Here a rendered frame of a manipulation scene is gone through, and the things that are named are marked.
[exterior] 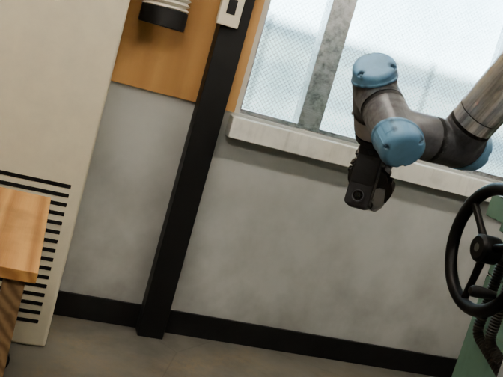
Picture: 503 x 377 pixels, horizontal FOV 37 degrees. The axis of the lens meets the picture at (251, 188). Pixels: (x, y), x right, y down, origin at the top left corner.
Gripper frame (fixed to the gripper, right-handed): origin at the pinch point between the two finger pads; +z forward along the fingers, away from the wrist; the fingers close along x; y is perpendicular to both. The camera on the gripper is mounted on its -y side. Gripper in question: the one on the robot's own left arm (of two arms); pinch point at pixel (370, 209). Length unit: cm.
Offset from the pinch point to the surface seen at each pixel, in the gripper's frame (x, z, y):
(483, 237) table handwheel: -20.0, 13.8, 12.1
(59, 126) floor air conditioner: 108, 32, 19
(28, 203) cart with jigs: 94, 29, -11
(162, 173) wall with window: 98, 75, 44
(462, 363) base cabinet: -21, 59, 7
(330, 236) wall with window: 46, 115, 68
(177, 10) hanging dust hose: 93, 21, 67
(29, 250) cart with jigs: 67, 9, -32
